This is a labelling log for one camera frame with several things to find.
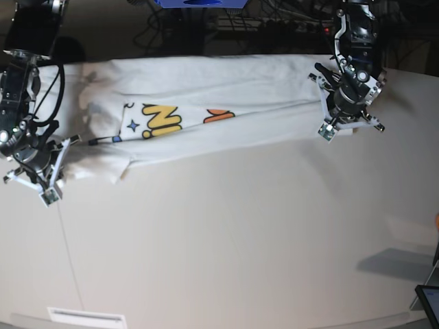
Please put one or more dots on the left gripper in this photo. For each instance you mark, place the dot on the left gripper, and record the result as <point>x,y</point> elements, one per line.
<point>342,111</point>

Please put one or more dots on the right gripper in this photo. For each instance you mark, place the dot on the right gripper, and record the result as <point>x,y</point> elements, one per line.
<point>39,165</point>

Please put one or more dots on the white printed T-shirt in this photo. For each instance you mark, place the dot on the white printed T-shirt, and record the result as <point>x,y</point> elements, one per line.
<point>137,112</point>

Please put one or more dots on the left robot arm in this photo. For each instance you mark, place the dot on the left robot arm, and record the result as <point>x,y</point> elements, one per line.
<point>355,41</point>

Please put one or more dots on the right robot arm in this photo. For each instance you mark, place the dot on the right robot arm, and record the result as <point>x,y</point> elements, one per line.
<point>30,40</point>

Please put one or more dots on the white paper label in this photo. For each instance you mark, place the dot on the white paper label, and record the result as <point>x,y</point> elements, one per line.
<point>88,319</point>

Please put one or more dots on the blue box at top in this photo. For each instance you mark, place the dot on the blue box at top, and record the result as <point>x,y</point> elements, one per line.
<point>234,4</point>

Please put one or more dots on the dark tablet screen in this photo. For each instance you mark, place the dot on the dark tablet screen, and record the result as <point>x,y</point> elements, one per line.
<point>428,297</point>

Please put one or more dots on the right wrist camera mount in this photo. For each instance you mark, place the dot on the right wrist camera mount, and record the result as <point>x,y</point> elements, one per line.
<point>49,192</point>

